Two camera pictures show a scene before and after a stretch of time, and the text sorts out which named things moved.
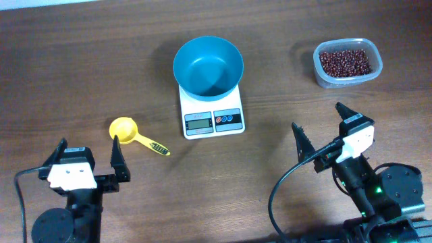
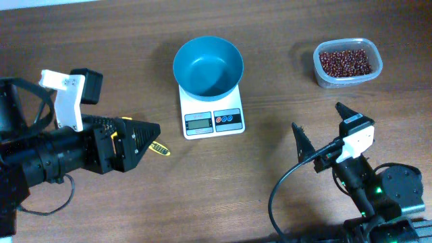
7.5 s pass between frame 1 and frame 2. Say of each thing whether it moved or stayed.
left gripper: moved
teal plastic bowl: stayed
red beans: stayed
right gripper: stayed
